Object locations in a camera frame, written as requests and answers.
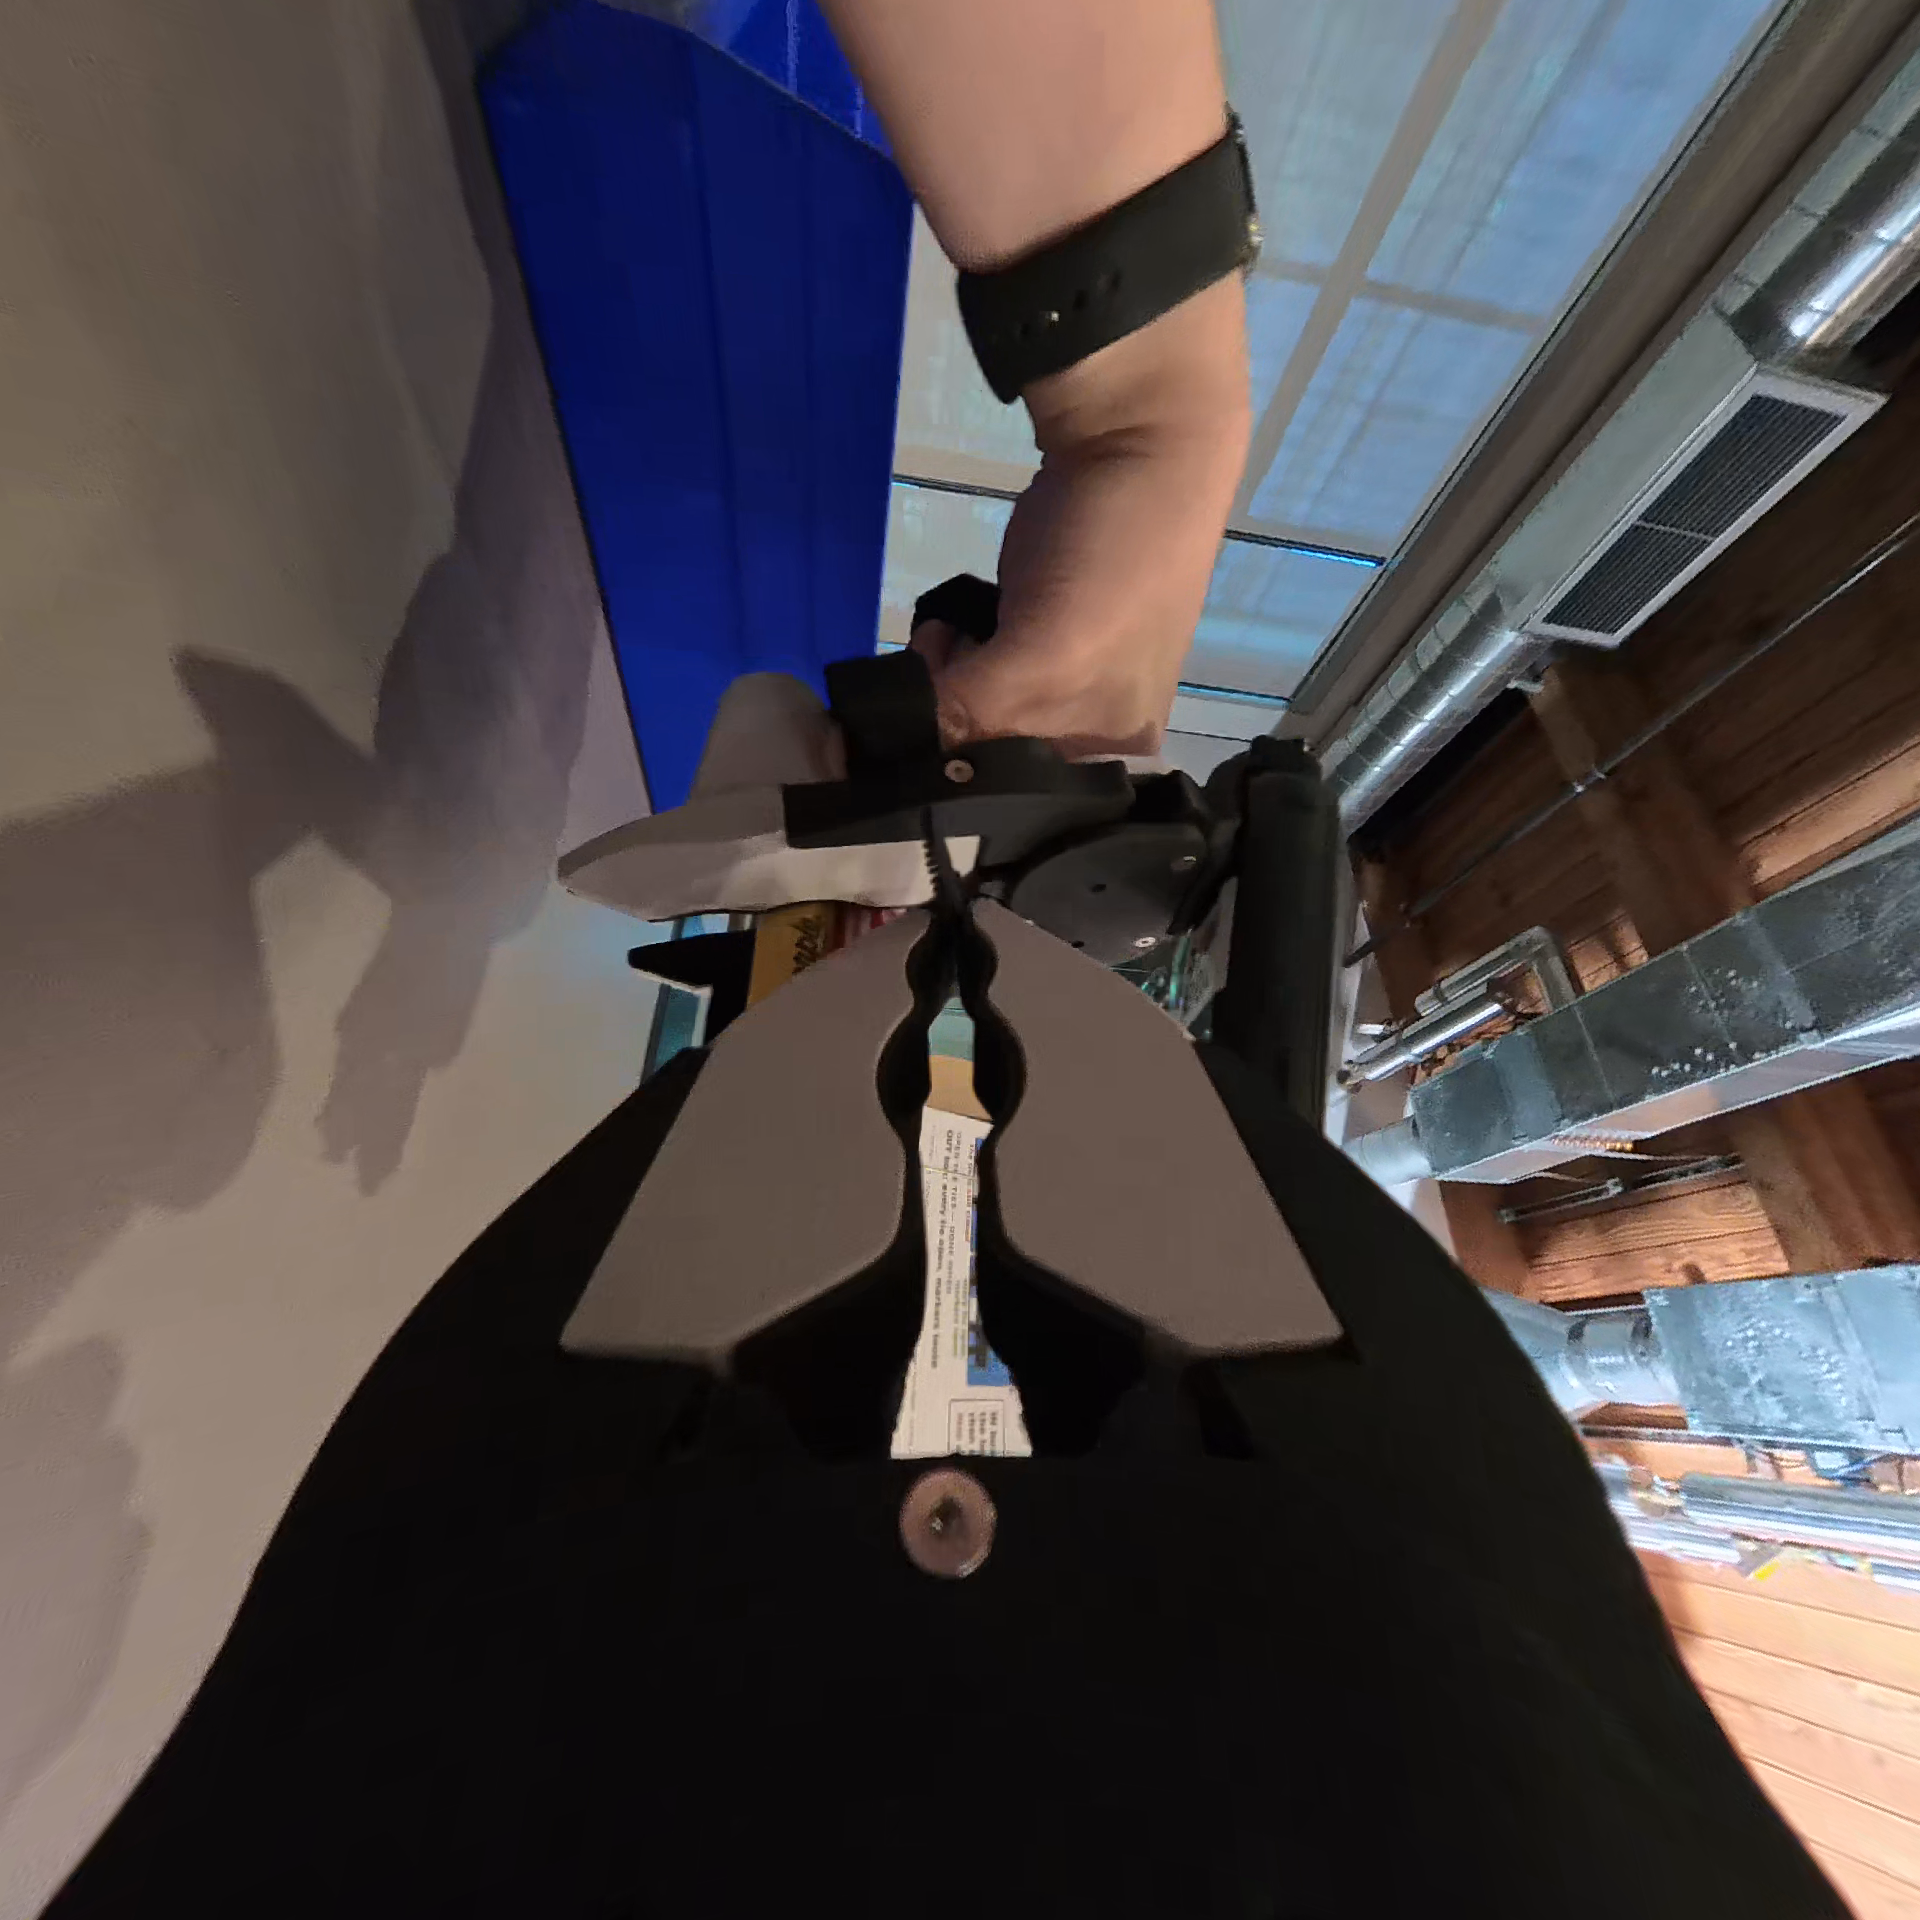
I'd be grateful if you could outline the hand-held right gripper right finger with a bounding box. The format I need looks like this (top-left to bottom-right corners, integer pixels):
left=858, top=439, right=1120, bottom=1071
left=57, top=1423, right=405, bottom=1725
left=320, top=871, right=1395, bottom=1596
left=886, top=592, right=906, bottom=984
left=952, top=906, right=1350, bottom=1368

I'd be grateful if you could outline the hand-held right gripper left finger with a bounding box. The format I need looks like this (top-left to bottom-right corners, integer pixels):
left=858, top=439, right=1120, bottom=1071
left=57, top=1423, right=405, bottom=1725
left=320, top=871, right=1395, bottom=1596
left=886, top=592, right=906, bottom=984
left=557, top=906, right=954, bottom=1378

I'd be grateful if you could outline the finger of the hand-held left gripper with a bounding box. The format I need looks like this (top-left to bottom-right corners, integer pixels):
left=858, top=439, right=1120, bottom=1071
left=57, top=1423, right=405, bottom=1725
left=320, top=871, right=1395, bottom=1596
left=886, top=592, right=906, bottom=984
left=557, top=787, right=982, bottom=926
left=688, top=670, right=858, bottom=805

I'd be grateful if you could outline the yellow marker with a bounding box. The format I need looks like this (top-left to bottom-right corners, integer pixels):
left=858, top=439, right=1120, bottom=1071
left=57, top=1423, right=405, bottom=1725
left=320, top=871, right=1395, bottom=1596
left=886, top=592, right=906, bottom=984
left=748, top=906, right=844, bottom=1008

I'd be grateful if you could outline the printed paper sheet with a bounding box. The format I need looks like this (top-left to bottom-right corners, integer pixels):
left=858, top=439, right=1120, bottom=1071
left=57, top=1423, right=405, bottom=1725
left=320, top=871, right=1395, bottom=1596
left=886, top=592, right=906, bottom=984
left=890, top=1107, right=1041, bottom=1461

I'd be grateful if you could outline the blue plastic bin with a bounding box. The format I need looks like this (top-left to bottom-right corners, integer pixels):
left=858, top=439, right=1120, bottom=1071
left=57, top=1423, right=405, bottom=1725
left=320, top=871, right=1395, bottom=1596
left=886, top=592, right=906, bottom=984
left=478, top=0, right=923, bottom=814

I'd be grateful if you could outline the black wrist watch band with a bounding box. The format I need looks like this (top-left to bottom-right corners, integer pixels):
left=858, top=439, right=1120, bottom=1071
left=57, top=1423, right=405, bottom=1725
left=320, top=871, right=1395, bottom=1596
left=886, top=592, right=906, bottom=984
left=954, top=104, right=1265, bottom=406

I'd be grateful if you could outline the large glass window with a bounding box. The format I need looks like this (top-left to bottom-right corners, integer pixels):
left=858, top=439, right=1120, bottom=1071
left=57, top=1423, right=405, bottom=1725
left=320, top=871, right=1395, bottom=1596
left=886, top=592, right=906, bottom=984
left=877, top=0, right=1801, bottom=708

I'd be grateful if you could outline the metal air vent grille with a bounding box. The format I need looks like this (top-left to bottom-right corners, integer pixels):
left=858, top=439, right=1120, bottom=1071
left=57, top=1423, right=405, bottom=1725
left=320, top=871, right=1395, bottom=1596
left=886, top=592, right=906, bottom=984
left=1522, top=369, right=1890, bottom=649

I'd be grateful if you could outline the round silver air duct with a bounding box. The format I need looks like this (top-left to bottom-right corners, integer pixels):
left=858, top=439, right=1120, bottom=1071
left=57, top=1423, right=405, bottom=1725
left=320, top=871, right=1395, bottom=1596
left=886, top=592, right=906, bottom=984
left=1318, top=92, right=1920, bottom=829

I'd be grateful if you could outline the large rectangular metal duct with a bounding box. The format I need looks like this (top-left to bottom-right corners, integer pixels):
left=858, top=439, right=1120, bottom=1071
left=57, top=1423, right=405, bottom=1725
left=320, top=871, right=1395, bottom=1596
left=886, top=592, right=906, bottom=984
left=1343, top=857, right=1920, bottom=1191

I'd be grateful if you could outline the small rectangular metal duct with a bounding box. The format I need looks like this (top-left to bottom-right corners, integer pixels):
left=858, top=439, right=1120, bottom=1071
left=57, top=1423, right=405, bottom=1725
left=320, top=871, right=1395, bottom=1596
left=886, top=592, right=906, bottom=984
left=1494, top=1265, right=1920, bottom=1465

